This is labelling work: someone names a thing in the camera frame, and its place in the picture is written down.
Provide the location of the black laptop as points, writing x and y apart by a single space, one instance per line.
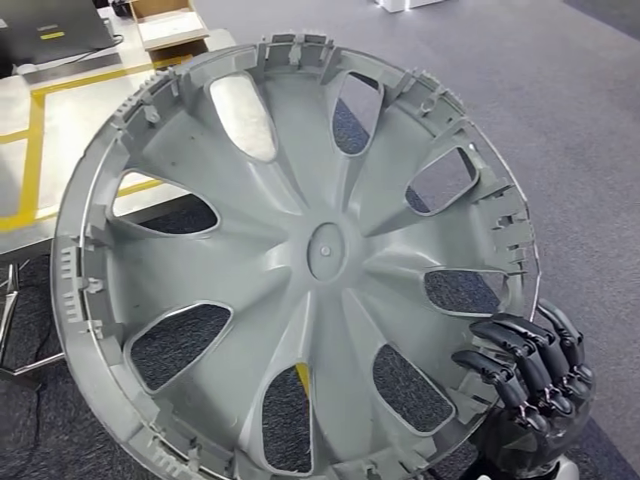
55 30

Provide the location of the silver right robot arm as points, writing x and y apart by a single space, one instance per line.
562 469

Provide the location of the cardboard box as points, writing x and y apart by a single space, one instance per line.
170 26

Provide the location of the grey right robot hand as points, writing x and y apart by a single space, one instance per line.
540 384

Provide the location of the pale workbench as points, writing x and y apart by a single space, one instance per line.
75 119

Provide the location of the white floor object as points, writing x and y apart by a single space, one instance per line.
407 3

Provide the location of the grey plastic wheel hubcap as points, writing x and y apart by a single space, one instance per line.
300 265

